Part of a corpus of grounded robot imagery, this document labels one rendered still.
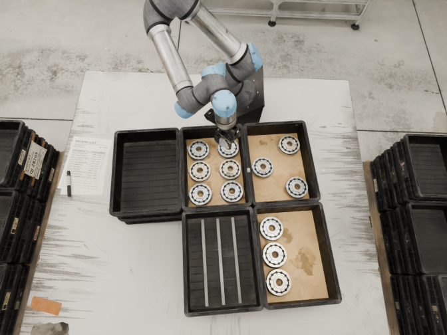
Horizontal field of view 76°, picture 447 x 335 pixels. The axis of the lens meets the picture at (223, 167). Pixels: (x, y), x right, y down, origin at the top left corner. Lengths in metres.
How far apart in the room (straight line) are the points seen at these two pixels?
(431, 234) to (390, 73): 1.60
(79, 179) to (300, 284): 1.18
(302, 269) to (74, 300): 1.01
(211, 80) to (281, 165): 0.61
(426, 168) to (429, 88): 1.26
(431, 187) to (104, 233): 1.88
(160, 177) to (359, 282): 1.05
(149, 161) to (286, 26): 2.23
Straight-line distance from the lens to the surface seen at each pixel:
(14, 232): 2.11
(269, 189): 1.37
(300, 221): 1.36
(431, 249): 2.16
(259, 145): 1.44
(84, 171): 1.66
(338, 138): 1.73
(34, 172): 2.19
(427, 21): 3.86
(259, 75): 1.56
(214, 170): 1.37
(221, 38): 1.29
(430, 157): 2.23
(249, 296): 1.30
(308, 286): 1.34
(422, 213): 2.19
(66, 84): 2.97
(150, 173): 1.40
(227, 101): 0.92
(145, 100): 1.76
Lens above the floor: 2.11
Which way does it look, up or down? 69 degrees down
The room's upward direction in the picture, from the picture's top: 4 degrees clockwise
